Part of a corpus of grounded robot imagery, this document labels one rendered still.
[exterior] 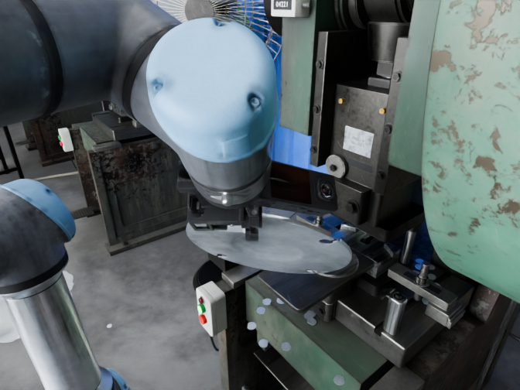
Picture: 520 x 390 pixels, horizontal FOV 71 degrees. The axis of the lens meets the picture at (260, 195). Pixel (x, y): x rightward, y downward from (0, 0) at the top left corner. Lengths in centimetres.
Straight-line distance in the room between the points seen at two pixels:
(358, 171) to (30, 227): 60
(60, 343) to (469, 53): 65
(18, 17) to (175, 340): 163
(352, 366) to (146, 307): 128
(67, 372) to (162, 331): 112
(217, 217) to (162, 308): 155
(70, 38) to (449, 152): 28
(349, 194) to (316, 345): 35
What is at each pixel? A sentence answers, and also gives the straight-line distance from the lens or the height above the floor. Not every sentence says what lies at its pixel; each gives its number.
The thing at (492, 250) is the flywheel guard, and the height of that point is 112.
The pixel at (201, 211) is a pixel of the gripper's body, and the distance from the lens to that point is 41.
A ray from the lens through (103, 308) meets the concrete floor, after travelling 202.
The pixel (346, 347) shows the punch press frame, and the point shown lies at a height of 65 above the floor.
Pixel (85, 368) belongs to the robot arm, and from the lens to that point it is 75.
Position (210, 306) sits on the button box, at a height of 61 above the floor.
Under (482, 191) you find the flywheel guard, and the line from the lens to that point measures 35.
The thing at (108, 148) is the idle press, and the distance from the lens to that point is 214.
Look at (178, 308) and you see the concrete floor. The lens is 191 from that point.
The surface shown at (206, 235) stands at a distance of 64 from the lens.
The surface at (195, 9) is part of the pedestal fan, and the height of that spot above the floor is 130.
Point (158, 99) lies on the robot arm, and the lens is 21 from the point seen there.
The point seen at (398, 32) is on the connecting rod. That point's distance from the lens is 76.
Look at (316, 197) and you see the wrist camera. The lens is 41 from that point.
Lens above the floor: 132
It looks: 28 degrees down
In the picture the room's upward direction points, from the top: straight up
